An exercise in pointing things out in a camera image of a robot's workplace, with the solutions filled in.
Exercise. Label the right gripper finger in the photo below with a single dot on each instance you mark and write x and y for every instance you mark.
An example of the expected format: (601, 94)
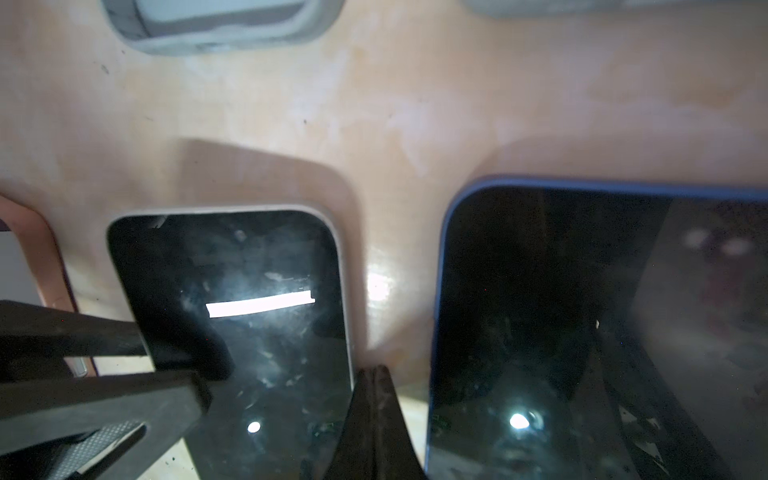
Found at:
(374, 442)

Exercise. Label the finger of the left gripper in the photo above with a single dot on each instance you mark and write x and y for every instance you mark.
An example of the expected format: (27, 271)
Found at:
(57, 424)

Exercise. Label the phone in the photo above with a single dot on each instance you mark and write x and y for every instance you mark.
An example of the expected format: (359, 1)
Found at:
(252, 301)
(43, 260)

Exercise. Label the black smartphone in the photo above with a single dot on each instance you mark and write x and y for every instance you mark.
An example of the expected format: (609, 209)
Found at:
(590, 330)

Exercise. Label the white phone case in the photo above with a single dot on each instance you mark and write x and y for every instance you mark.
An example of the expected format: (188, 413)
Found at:
(186, 28)

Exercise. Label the light blue phone case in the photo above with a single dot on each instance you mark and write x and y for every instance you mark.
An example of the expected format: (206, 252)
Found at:
(508, 9)

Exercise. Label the phone in pink case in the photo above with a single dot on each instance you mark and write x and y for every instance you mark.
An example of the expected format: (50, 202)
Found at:
(43, 260)

